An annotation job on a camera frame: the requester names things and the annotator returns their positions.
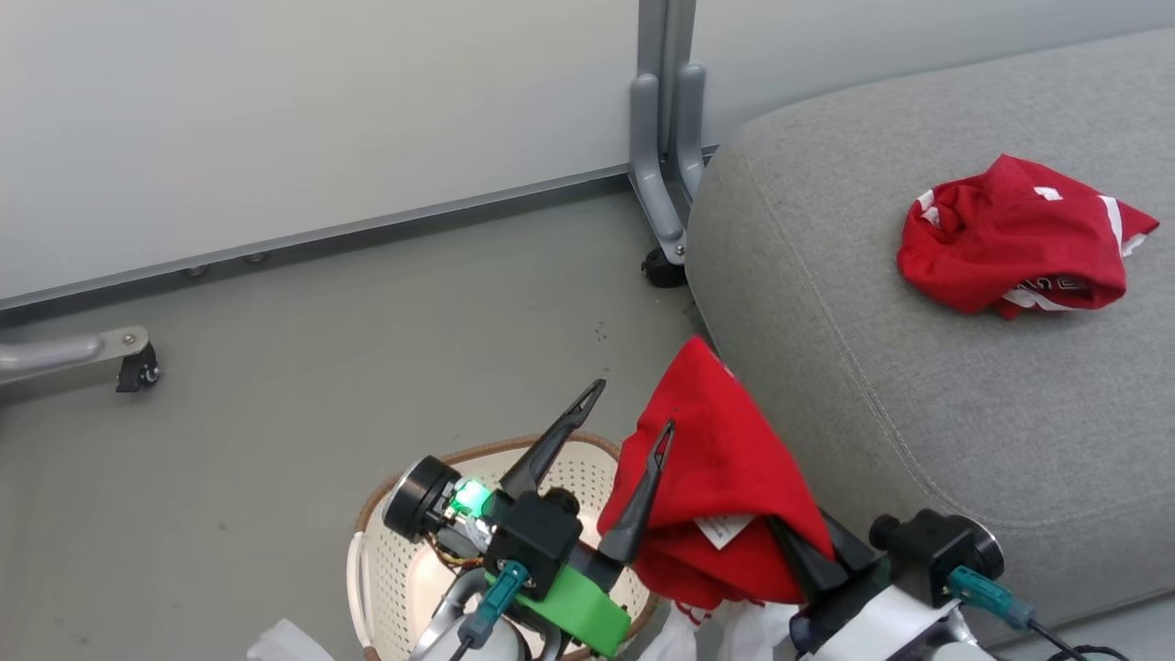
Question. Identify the grey metal partition foot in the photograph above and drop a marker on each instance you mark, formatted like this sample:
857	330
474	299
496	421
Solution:
64	353

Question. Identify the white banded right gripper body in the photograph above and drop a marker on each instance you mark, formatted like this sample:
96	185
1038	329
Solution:
881	624

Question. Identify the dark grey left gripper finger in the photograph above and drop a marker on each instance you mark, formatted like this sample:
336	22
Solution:
633	514
546	454

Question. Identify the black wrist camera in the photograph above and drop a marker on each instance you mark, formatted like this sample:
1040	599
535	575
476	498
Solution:
927	551
537	542

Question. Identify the black caster wheel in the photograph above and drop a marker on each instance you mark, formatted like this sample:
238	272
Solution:
663	268
138	369

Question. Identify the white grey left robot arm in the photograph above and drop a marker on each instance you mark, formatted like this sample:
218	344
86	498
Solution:
441	633

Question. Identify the beige perforated laundry basket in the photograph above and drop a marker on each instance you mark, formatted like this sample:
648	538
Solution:
395	588

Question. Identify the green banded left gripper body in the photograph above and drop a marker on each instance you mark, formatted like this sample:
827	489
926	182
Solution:
578	606

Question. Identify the red jersey with white trim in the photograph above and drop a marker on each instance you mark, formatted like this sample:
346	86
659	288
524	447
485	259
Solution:
1010	239
725	441

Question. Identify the grey partition post with feet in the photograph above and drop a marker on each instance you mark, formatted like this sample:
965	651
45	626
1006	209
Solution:
665	110

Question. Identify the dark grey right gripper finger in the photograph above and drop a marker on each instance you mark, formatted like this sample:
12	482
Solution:
812	574
852	555

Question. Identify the white fabric piece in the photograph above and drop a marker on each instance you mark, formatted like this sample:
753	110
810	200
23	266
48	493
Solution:
289	644

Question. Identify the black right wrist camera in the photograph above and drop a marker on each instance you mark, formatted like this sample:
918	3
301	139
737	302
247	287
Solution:
927	551

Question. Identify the grey partition bottom rail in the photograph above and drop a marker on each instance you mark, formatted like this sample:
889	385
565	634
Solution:
321	240

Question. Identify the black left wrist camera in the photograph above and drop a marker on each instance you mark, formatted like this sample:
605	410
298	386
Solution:
537	542

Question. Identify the grey fabric sofa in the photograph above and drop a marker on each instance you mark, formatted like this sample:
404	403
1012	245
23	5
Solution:
918	367

